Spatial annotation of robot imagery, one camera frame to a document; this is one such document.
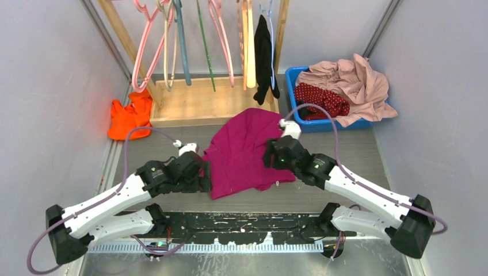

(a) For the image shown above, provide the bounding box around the orange garment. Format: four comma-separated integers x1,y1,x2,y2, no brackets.
107,89,153,140

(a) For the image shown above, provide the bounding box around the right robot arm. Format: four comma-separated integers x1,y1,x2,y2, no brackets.
263,135,436,259

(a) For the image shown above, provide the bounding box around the black skirt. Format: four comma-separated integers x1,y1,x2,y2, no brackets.
253,15,280,105

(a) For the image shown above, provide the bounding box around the aluminium rail frame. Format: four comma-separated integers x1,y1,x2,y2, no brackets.
71,214,418,255

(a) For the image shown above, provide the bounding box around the pink garment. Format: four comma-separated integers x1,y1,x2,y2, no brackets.
295,54,398,128

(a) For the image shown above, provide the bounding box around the magenta skirt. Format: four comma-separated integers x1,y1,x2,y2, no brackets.
203,108,295,200

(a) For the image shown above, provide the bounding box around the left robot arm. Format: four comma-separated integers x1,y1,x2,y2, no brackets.
45,151,212,265

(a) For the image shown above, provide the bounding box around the light wooden hanger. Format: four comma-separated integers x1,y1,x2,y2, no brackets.
244,1,257,89

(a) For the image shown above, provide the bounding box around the light blue hanger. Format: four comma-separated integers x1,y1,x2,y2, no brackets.
260,0,276,89

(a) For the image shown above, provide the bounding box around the cream hanger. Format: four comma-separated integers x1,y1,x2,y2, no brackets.
156,1,178,91

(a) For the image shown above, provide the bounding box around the green hanger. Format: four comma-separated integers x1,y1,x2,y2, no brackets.
196,0,216,92

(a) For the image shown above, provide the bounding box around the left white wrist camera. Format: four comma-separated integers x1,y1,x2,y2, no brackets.
173,140,199,156

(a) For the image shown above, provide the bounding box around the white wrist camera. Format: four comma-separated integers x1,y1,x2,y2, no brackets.
173,140,199,156
279,118,302,140

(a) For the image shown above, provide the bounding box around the teal blue hanger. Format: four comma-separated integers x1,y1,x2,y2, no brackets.
172,0,192,86

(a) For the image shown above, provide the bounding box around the wooden hanger rack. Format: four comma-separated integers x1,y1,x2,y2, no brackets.
98,1,289,128

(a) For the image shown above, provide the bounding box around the pink plastic hanger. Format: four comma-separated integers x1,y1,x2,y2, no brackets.
132,0,173,94

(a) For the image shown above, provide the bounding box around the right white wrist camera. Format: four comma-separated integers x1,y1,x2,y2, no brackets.
279,118,302,140

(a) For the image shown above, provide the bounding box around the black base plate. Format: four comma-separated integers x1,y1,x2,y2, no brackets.
137,212,338,245

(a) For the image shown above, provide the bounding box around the blue plastic bin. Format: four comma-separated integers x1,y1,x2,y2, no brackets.
285,67,379,133

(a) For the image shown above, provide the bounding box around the red dotted garment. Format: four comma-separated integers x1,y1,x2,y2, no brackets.
293,82,350,121

